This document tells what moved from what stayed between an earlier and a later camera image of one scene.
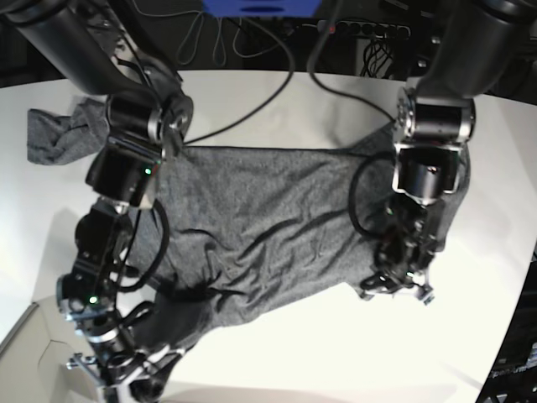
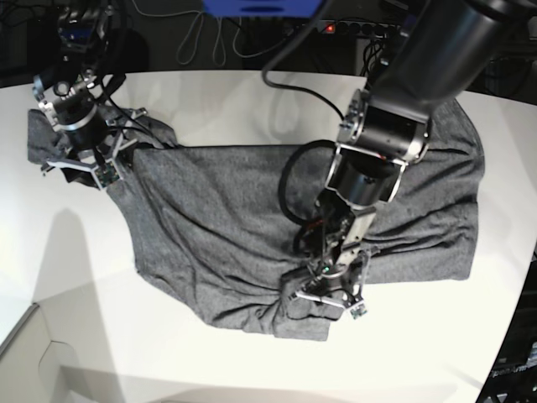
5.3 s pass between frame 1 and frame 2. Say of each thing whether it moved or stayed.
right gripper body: moved
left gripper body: moved
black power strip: stayed
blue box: stayed
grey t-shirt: moved
